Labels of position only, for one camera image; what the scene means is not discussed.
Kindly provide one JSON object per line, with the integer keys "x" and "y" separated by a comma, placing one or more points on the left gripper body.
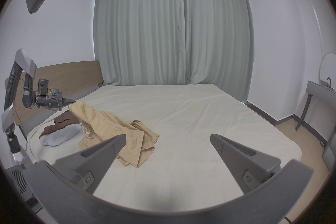
{"x": 49, "y": 102}

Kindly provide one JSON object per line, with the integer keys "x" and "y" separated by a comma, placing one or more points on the round white mirror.
{"x": 329, "y": 68}

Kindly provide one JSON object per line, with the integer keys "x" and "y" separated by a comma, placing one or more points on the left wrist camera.
{"x": 57, "y": 92}

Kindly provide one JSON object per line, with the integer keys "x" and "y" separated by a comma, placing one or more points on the white garment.
{"x": 60, "y": 136}

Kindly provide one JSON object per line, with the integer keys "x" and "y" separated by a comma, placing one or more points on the grey console table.
{"x": 319, "y": 91}

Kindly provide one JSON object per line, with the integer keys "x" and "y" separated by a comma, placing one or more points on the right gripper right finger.
{"x": 236, "y": 160}

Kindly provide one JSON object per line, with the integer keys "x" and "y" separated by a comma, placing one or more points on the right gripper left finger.
{"x": 99, "y": 160}

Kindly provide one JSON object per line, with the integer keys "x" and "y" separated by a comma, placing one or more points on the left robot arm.
{"x": 23, "y": 62}

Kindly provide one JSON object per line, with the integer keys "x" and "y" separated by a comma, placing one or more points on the tan shorts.
{"x": 105, "y": 123}

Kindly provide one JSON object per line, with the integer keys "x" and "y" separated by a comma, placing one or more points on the brown garment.
{"x": 63, "y": 123}

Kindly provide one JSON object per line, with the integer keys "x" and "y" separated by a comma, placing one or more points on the pale green curtain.
{"x": 157, "y": 34}

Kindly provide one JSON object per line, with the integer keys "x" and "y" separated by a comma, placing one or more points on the bed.
{"x": 196, "y": 118}

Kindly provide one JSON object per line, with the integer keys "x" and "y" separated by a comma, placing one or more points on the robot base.
{"x": 18, "y": 178}

